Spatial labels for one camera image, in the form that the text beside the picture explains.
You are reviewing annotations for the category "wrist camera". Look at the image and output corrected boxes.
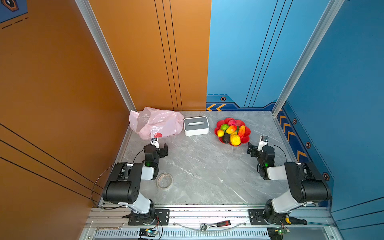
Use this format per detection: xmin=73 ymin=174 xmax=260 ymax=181
xmin=258 ymin=135 xmax=269 ymax=151
xmin=150 ymin=138 xmax=160 ymax=149

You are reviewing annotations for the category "aluminium front rail frame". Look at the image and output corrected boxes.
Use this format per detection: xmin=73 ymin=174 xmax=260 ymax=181
xmin=79 ymin=204 xmax=343 ymax=240

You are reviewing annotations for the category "right green circuit board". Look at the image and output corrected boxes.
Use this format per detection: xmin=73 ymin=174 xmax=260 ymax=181
xmin=267 ymin=228 xmax=291 ymax=240

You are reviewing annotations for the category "yellow black screwdriver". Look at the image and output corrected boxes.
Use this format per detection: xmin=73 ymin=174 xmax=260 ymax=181
xmin=285 ymin=217 xmax=308 ymax=225

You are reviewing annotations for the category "pink printed plastic bag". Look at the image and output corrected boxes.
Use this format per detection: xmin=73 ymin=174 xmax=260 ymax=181
xmin=129 ymin=107 xmax=184 ymax=140

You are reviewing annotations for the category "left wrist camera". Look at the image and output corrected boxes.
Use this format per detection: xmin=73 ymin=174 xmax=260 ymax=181
xmin=150 ymin=138 xmax=160 ymax=149

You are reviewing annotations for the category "right aluminium corner post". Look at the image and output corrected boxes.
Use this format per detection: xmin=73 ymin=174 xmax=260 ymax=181
xmin=272 ymin=0 xmax=345 ymax=117

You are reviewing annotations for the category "orange red peach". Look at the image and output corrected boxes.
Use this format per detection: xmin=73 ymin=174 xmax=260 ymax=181
xmin=238 ymin=125 xmax=246 ymax=139

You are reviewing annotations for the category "dark avocado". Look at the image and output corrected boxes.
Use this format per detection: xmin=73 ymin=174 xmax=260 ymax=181
xmin=222 ymin=133 xmax=231 ymax=144

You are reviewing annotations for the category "silver spanner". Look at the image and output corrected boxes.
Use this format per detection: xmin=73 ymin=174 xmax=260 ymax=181
xmin=96 ymin=226 xmax=122 ymax=231

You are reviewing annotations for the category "red flower-shaped plate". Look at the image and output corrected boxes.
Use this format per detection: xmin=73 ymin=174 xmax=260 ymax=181
xmin=214 ymin=118 xmax=251 ymax=147

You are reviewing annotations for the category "green lime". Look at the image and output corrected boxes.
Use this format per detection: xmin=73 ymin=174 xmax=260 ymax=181
xmin=220 ymin=124 xmax=230 ymax=133

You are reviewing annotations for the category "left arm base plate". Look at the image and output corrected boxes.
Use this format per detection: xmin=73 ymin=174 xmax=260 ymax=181
xmin=128 ymin=209 xmax=170 ymax=226

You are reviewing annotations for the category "white grey tissue box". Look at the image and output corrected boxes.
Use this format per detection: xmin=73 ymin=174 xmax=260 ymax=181
xmin=184 ymin=116 xmax=210 ymax=137

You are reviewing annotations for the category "aluminium corner post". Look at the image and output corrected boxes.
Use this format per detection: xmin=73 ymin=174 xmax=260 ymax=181
xmin=74 ymin=0 xmax=138 ymax=112
xmin=272 ymin=0 xmax=345 ymax=117

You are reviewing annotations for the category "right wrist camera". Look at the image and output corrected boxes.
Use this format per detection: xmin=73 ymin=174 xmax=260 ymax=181
xmin=258 ymin=135 xmax=269 ymax=151

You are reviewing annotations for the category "left aluminium corner post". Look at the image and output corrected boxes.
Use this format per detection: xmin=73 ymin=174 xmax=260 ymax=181
xmin=74 ymin=0 xmax=138 ymax=112

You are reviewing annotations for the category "green circuit board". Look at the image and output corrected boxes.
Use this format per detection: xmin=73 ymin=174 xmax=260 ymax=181
xmin=267 ymin=228 xmax=291 ymax=240
xmin=138 ymin=229 xmax=160 ymax=240

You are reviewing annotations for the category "small yellow red apple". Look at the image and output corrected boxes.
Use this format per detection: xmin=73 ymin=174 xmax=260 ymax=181
xmin=216 ymin=129 xmax=225 ymax=138

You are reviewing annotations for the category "red handled ratchet wrench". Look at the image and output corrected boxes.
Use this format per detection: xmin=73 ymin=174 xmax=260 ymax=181
xmin=200 ymin=221 xmax=231 ymax=231

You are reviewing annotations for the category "red yellow mango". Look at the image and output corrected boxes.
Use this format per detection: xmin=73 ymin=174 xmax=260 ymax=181
xmin=226 ymin=125 xmax=238 ymax=135

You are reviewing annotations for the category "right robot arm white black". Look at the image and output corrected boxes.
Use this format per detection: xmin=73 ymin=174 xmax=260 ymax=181
xmin=247 ymin=143 xmax=332 ymax=225

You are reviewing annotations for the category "pink dragon fruit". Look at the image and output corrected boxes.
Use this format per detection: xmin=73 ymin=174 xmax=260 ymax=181
xmin=228 ymin=119 xmax=237 ymax=126

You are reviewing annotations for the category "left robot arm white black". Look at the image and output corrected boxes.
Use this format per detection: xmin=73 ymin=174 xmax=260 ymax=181
xmin=102 ymin=144 xmax=169 ymax=225

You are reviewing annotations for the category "yellow lemon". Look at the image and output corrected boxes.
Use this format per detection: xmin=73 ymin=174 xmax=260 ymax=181
xmin=230 ymin=134 xmax=242 ymax=146

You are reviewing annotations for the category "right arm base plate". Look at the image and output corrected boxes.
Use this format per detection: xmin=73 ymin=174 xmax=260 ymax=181
xmin=248 ymin=209 xmax=289 ymax=226

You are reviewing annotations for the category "left green circuit board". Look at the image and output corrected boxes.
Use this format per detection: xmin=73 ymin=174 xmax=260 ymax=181
xmin=138 ymin=229 xmax=160 ymax=240

